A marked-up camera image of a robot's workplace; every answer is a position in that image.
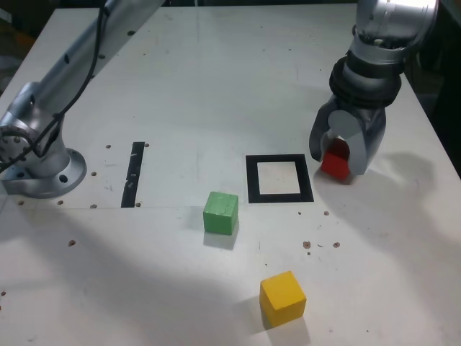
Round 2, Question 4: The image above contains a red cube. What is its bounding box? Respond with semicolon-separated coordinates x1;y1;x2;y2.
320;138;352;181

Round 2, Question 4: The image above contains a black tape square outline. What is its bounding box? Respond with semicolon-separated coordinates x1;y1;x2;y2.
245;154;315;205

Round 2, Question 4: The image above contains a green cube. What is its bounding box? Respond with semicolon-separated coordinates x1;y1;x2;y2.
202;191;240;236

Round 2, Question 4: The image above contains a black tape strip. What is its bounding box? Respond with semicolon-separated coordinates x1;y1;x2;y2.
120;141;146;209

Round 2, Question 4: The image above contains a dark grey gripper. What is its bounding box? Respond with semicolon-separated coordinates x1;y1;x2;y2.
308;96;387;177

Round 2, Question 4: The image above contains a yellow cube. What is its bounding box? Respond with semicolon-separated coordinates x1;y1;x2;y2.
259;270;307;328

